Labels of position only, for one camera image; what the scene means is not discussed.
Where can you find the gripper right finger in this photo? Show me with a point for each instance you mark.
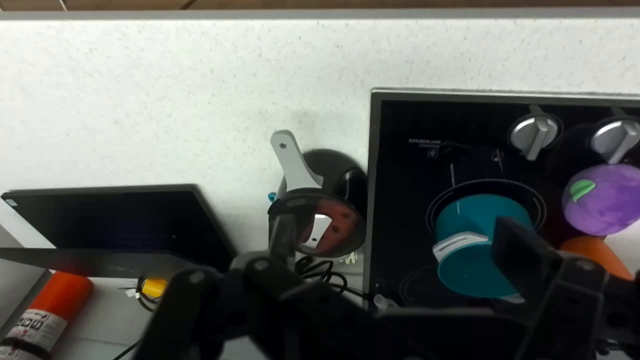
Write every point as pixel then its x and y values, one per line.
pixel 575 300

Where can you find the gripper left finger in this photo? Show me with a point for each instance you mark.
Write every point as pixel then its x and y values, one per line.
pixel 260 300

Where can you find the orange carrot plush toy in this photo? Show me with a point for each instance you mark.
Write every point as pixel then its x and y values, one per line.
pixel 592 247

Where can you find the purple eggplant plush toy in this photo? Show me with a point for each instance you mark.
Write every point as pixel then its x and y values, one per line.
pixel 607 200

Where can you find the watermelon plush toy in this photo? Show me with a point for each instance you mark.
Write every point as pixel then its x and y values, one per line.
pixel 342 225

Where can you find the small yellow object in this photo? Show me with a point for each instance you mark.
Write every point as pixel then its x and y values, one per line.
pixel 154 287

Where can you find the black flat panel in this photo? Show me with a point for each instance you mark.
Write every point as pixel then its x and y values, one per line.
pixel 125 225

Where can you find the black glass cooktop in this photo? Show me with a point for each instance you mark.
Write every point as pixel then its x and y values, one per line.
pixel 400 210

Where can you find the silver stove knob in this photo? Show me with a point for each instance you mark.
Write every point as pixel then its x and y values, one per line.
pixel 615 137
pixel 534 132

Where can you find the round cooktop burner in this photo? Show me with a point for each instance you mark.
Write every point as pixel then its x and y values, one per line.
pixel 440 200

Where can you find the orange spray can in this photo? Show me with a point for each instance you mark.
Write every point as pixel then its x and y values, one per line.
pixel 50 310

